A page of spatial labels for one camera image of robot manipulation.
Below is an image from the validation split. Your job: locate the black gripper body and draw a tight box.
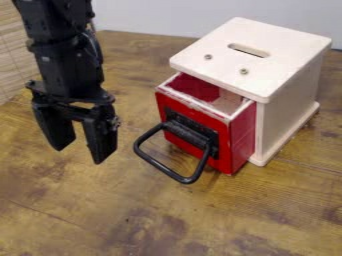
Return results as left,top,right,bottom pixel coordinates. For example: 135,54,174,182
24,30,119,122

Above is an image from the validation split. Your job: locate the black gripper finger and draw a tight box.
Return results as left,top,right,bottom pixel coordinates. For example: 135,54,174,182
81,119,118,164
32,103,76,151

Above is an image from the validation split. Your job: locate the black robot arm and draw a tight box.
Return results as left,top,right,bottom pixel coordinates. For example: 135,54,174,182
12,0,119,163

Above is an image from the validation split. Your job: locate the red drawer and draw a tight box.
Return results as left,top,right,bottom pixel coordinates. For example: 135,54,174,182
155,72,256,175

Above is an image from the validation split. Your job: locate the white wooden cabinet box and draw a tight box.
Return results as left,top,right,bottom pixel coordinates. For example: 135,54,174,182
170,17,331,166

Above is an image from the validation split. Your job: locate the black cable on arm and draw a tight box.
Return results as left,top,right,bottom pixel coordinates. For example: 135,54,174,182
79,29,104,66

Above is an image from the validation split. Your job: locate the black metal drawer handle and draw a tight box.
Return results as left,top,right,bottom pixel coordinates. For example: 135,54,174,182
132,119,215,185

